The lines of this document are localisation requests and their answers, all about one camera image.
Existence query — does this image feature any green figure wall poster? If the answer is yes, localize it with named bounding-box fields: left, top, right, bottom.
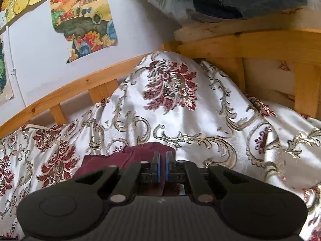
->
left=0, top=37, right=15, bottom=106

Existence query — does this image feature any white wall conduit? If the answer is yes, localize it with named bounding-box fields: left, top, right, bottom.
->
left=5, top=25, right=26, bottom=107

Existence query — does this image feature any wooden bed frame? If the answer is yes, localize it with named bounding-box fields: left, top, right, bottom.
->
left=0, top=21, right=321, bottom=134

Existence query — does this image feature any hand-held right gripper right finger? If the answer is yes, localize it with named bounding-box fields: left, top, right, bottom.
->
left=165, top=151, right=249, bottom=204

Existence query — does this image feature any maroon sweater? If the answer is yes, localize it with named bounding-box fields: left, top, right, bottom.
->
left=75, top=142, right=181, bottom=197

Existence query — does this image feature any dark fuzzy cloth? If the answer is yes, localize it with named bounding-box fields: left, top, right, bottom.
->
left=193, top=0, right=243, bottom=20

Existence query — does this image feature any colourful flower wall poster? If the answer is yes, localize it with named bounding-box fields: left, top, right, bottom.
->
left=50, top=0, right=119, bottom=65

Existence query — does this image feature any yellow fruit wall poster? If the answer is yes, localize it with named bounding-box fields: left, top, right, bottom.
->
left=0, top=0, right=31, bottom=29

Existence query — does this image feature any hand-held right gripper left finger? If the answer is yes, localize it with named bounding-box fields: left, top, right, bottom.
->
left=74, top=152, right=161, bottom=204

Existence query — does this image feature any floral white blanket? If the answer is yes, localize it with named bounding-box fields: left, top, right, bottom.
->
left=0, top=51, right=321, bottom=241

